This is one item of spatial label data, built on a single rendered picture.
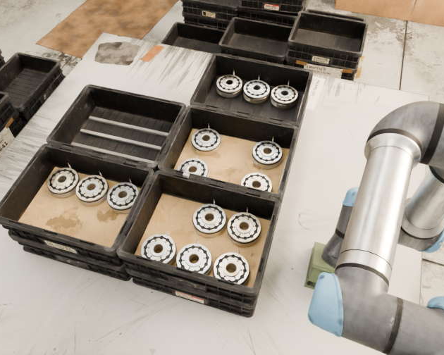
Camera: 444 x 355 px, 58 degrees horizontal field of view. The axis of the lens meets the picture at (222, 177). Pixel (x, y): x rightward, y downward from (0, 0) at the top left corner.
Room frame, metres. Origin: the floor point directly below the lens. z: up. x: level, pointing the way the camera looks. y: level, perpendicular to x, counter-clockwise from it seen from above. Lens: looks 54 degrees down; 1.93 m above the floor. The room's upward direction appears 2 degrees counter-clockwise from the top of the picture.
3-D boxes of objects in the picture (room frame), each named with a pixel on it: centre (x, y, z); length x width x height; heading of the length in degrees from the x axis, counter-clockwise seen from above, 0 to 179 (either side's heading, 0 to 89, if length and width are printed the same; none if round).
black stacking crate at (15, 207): (0.67, 0.44, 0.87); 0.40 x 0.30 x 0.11; 72
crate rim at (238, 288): (0.55, 0.06, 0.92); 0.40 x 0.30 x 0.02; 72
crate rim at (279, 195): (0.84, -0.03, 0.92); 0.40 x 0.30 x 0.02; 72
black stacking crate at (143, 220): (0.55, 0.06, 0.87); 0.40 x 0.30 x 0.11; 72
